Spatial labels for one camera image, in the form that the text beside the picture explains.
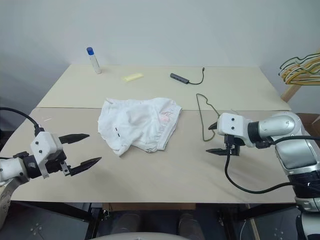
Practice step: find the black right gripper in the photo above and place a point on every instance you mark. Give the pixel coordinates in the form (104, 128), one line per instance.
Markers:
(232, 145)

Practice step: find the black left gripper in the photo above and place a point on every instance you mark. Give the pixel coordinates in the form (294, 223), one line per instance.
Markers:
(56, 163)

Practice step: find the white garment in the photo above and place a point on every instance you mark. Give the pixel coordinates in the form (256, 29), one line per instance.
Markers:
(140, 122)

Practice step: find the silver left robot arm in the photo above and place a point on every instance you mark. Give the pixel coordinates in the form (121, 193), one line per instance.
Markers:
(10, 167)

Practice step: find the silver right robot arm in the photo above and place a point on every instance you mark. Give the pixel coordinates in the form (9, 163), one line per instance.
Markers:
(295, 152)

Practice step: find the dark rounded shape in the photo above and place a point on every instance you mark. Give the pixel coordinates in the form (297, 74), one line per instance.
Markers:
(188, 223)

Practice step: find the flat cardboard under table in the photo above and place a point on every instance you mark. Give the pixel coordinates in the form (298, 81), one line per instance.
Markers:
(150, 207)

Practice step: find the pale yellow block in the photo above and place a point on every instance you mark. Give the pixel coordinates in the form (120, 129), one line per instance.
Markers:
(132, 77)

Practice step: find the clear bottle with blue cap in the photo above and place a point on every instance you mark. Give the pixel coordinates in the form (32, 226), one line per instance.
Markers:
(94, 61)

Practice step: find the brown cardboard box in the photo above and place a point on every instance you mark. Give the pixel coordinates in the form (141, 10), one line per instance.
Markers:
(310, 122)

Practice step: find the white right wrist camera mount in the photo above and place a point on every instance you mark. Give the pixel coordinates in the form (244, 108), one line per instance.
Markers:
(232, 125)

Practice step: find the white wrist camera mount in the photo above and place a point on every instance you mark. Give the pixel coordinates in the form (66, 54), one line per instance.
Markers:
(232, 125)
(43, 143)

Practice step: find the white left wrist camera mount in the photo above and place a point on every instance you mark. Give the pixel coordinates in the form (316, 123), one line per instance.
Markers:
(43, 143)

